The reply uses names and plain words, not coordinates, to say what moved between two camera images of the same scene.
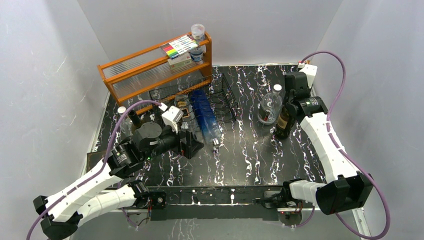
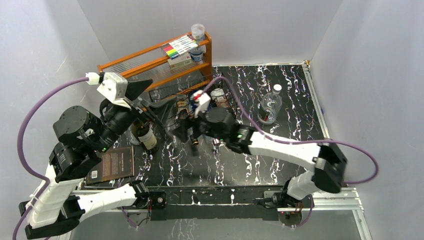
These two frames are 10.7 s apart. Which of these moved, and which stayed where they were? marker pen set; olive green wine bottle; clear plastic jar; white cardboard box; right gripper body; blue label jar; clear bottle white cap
Moved: right gripper body; olive green wine bottle
Stayed: clear bottle white cap; blue label jar; marker pen set; clear plastic jar; white cardboard box
